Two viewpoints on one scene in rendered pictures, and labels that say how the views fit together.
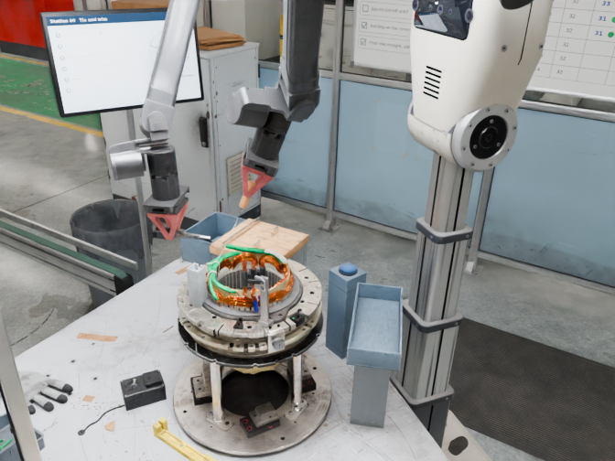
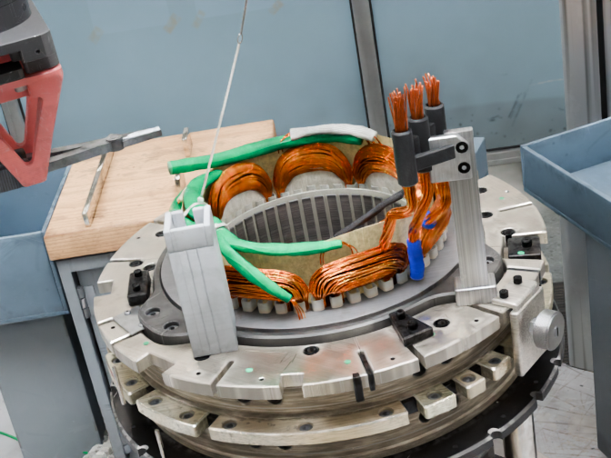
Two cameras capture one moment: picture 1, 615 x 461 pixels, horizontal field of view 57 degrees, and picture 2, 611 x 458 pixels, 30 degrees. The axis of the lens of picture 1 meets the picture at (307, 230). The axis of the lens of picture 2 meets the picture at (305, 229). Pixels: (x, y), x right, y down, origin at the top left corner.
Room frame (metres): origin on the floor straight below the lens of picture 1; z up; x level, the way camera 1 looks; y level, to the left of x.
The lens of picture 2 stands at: (0.41, 0.42, 1.47)
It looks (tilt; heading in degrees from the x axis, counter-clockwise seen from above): 27 degrees down; 336
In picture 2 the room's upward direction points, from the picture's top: 10 degrees counter-clockwise
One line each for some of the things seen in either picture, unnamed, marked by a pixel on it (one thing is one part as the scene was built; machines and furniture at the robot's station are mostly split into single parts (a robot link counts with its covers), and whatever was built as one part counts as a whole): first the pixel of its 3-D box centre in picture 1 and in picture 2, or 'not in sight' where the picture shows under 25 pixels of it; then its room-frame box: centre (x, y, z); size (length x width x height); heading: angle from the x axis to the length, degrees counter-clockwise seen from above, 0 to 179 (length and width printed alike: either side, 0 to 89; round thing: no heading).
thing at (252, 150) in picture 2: (256, 251); (266, 148); (1.13, 0.12, 1.15); 0.15 x 0.04 x 0.02; 66
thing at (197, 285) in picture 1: (197, 285); (204, 283); (1.00, 0.23, 1.14); 0.03 x 0.03 x 0.09; 66
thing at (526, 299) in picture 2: (275, 338); (519, 325); (0.91, 0.06, 1.07); 0.04 x 0.02 x 0.05; 114
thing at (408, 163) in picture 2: (253, 276); (422, 143); (0.93, 0.10, 1.21); 0.04 x 0.04 x 0.03; 66
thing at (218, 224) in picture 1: (216, 269); (45, 328); (1.41, 0.26, 0.92); 0.17 x 0.11 x 0.28; 153
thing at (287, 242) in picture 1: (260, 243); (169, 184); (1.34, 0.13, 1.05); 0.20 x 0.19 x 0.02; 63
